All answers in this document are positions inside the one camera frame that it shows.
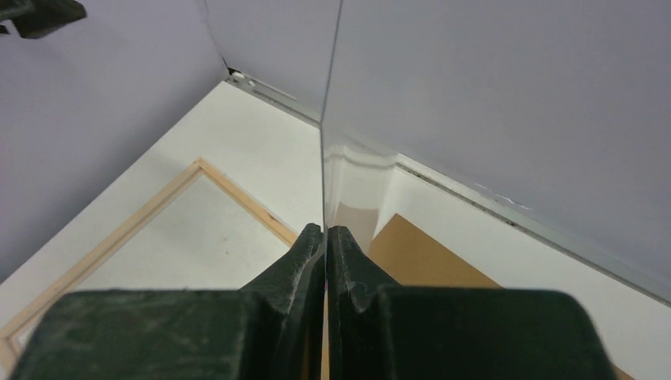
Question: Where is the clear glass pane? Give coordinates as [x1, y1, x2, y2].
[321, 1, 396, 379]

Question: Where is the brown cardboard backing board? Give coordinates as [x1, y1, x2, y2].
[301, 212, 636, 380]

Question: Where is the white wooden picture frame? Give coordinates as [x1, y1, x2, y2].
[1, 158, 297, 374]

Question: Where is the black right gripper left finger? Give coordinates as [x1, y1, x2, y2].
[10, 223, 325, 379]

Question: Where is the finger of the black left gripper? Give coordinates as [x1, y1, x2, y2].
[1, 0, 87, 40]

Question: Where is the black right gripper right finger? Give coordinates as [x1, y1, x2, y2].
[325, 225, 617, 380]

